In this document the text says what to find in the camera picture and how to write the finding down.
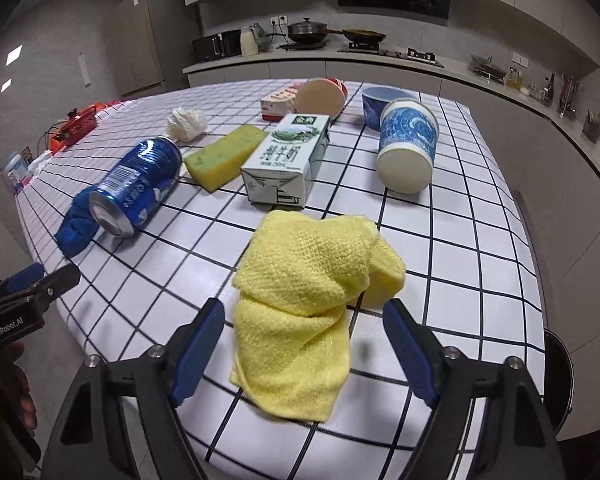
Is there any red white carton box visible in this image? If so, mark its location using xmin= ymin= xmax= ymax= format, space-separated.
xmin=259 ymin=85 xmax=301 ymax=122

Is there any red cooking pot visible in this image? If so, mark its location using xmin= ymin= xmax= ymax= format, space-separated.
xmin=50 ymin=102 xmax=103 ymax=153

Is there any black cable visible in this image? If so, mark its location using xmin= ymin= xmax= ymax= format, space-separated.
xmin=36 ymin=109 xmax=76 ymax=153

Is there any metal dish rack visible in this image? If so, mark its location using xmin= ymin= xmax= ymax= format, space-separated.
xmin=470 ymin=55 xmax=508 ymax=81

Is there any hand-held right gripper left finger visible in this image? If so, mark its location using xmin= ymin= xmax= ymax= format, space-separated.
xmin=42 ymin=297 xmax=226 ymax=480

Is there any black frying pan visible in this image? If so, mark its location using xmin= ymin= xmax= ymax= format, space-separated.
xmin=341 ymin=28 xmax=387 ymax=44

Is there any blue drink can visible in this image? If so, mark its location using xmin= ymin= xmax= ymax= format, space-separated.
xmin=87 ymin=136 xmax=183 ymax=237

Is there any person's left hand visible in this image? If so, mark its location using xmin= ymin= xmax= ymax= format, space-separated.
xmin=2 ymin=342 xmax=38 ymax=432

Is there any white checked tablecloth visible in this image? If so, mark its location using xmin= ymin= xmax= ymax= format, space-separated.
xmin=12 ymin=79 xmax=546 ymax=480

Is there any black gas stove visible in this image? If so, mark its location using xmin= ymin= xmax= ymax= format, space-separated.
xmin=337 ymin=42 xmax=445 ymax=68

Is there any clear plastic container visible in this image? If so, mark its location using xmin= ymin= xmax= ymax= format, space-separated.
xmin=0 ymin=152 xmax=33 ymax=196

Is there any blue cloth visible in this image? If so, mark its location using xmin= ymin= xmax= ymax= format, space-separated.
xmin=55 ymin=182 xmax=106 ymax=259

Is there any beige refrigerator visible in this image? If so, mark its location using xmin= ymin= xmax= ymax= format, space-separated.
xmin=105 ymin=0 xmax=181 ymax=98

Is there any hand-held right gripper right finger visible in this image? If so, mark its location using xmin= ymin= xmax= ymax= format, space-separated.
xmin=382 ymin=297 xmax=568 ymax=480

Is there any red paper cup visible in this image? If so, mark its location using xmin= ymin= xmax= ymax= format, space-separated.
xmin=293 ymin=77 xmax=349 ymax=122

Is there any yellow green sponge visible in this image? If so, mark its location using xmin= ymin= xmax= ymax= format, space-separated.
xmin=184 ymin=125 xmax=270 ymax=192

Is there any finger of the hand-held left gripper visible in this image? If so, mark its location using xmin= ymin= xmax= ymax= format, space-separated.
xmin=2 ymin=262 xmax=47 ymax=295
xmin=27 ymin=263 xmax=82 ymax=307

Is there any lidded black wok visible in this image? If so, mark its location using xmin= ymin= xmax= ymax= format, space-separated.
xmin=286 ymin=17 xmax=343 ymax=45

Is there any white jug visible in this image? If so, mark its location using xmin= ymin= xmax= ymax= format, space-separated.
xmin=240 ymin=26 xmax=260 ymax=57

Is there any glass kettle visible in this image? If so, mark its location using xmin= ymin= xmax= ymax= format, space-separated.
xmin=252 ymin=22 xmax=273 ymax=52

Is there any yellow knitted cloth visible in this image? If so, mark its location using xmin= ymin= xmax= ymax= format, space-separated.
xmin=230 ymin=209 xmax=407 ymax=422

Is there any blue bowl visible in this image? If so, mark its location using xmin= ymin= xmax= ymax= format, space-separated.
xmin=361 ymin=86 xmax=422 ymax=131

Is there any chopstick holder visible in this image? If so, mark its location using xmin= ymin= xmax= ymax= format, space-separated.
xmin=582 ymin=110 xmax=600 ymax=143

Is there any utensil holder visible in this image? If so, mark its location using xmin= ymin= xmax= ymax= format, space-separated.
xmin=557 ymin=75 xmax=581 ymax=120

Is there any black microwave oven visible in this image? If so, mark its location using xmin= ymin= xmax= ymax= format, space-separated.
xmin=192 ymin=30 xmax=242 ymax=63

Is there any white tissue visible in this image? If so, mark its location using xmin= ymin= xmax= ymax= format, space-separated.
xmin=166 ymin=107 xmax=210 ymax=142

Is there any blue patterned paper cup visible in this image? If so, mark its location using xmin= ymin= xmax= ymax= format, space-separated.
xmin=376 ymin=98 xmax=440 ymax=195

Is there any white green milk carton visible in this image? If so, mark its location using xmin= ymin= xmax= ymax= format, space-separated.
xmin=240 ymin=112 xmax=331 ymax=209

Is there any black stool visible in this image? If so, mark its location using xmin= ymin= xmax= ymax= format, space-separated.
xmin=542 ymin=329 xmax=573 ymax=436

